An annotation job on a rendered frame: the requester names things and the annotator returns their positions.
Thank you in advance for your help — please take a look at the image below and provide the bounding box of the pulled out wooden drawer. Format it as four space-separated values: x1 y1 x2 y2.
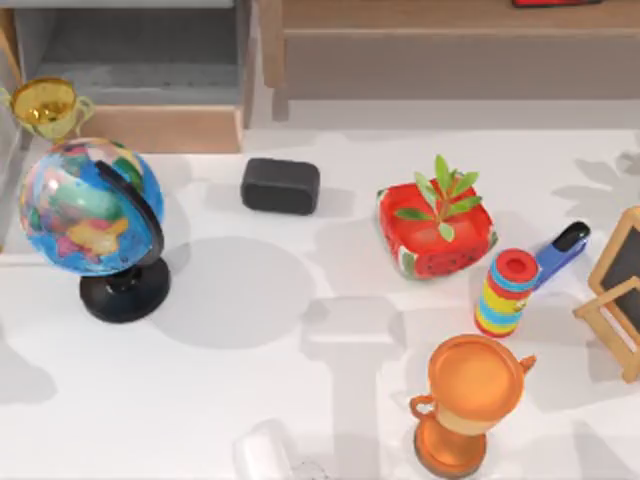
0 0 260 155

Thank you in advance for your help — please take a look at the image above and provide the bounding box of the blue world globe on stand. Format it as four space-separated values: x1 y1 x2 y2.
18 137 172 324

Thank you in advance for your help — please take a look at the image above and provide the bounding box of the red watermelon plant pot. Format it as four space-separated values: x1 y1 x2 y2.
375 153 499 282

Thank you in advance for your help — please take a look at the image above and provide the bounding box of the blue and black stapler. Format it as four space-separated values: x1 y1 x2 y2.
531 221 592 293

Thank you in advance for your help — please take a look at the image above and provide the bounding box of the gold trophy cup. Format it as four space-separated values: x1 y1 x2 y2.
0 75 96 145

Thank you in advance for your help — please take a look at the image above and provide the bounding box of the orange trophy cup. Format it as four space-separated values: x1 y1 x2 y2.
409 333 538 477

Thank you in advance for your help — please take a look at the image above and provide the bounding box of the black rounded speaker box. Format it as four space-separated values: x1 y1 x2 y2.
239 157 322 217

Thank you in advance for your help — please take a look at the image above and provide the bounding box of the wooden shelf unit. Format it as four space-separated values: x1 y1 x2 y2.
257 0 640 123

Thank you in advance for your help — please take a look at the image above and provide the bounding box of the pale wooden drawer front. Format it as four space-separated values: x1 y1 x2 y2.
74 103 245 155

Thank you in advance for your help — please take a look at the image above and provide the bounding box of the red flat object on shelf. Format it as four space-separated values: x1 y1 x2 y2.
511 0 604 9

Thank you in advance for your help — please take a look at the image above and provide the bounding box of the stack of coloured rings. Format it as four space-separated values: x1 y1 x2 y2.
474 248 543 339

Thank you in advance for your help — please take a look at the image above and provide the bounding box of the wooden framed blackboard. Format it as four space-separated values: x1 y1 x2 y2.
572 205 640 384

